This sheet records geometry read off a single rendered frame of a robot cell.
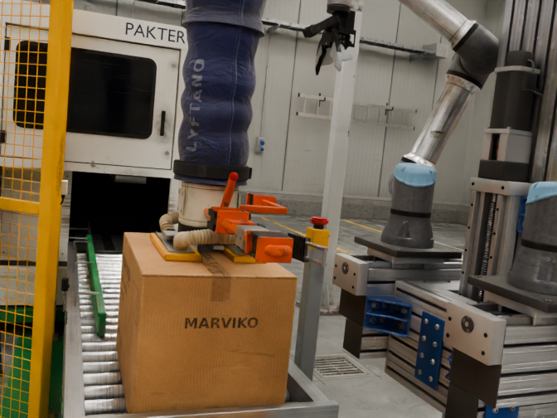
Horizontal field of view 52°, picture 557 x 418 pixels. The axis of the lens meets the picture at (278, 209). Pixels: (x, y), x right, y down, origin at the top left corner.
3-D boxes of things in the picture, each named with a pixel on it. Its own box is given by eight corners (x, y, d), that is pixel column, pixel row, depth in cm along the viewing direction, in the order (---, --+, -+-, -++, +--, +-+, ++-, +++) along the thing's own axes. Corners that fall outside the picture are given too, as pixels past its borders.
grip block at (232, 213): (205, 228, 152) (207, 206, 152) (241, 230, 156) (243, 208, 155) (212, 233, 144) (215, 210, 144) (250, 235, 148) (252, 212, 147)
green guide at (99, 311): (72, 247, 351) (73, 233, 350) (90, 248, 355) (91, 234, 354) (74, 336, 202) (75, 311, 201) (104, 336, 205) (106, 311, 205)
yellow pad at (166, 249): (149, 238, 185) (150, 223, 185) (180, 240, 189) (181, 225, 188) (164, 261, 154) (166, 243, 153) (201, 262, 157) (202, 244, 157)
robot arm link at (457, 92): (383, 196, 174) (472, 27, 166) (380, 192, 188) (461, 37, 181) (419, 214, 173) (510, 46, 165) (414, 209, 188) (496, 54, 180)
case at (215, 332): (115, 347, 198) (123, 231, 194) (229, 344, 211) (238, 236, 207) (130, 433, 142) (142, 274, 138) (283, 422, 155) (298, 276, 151)
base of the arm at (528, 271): (541, 279, 133) (547, 236, 132) (600, 296, 119) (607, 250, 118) (491, 279, 127) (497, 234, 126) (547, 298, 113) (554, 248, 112)
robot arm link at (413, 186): (391, 210, 162) (397, 161, 160) (388, 206, 175) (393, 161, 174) (434, 214, 161) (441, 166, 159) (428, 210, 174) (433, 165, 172)
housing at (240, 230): (232, 244, 132) (234, 224, 132) (260, 245, 134) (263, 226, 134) (240, 250, 125) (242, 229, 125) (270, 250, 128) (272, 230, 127)
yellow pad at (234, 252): (207, 240, 192) (208, 226, 191) (236, 241, 195) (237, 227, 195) (233, 263, 160) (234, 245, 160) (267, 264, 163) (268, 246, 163)
